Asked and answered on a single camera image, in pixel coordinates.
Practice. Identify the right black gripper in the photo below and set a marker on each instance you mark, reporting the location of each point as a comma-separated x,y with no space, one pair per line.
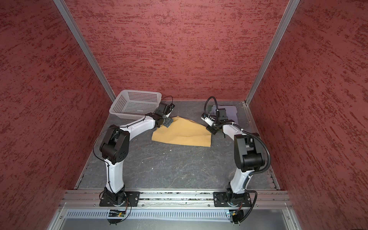
211,130

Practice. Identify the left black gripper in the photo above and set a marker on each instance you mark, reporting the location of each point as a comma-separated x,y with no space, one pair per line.
168,121

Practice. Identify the lavender skirt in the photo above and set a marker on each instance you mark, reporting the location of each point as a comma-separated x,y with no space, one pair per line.
230,110

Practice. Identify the yellow skirt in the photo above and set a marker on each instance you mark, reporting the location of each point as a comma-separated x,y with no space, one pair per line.
183,132

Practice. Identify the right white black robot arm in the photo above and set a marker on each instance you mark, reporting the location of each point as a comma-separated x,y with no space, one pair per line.
251,157

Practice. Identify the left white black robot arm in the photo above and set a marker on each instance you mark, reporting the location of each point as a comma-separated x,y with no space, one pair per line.
115,147

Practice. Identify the white plastic laundry basket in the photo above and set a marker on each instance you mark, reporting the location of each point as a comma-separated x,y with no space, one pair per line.
133,104

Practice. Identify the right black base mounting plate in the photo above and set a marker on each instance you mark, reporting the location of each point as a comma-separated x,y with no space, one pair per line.
228,199

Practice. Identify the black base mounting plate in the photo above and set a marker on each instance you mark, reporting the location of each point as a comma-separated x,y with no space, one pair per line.
228,199
123,199

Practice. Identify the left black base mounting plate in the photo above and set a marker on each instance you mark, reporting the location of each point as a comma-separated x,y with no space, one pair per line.
123,199

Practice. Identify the right small circuit board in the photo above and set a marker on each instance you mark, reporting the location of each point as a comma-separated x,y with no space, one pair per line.
235,216

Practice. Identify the small circuit board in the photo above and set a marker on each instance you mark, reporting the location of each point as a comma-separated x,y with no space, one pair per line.
235,216
113,213

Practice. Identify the left small circuit board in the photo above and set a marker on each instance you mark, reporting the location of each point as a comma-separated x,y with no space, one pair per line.
113,213

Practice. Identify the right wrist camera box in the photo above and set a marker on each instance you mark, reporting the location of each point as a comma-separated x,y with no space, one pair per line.
208,119

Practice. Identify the aluminium front rail frame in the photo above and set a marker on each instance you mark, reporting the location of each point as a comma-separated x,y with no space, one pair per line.
171,205

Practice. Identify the right aluminium corner post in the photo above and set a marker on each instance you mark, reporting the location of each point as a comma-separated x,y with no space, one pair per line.
283,24

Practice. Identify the aluminium corner post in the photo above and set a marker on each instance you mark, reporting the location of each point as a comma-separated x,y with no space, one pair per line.
283,24
72,25

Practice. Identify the left aluminium corner post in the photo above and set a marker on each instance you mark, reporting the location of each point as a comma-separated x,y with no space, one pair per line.
72,25

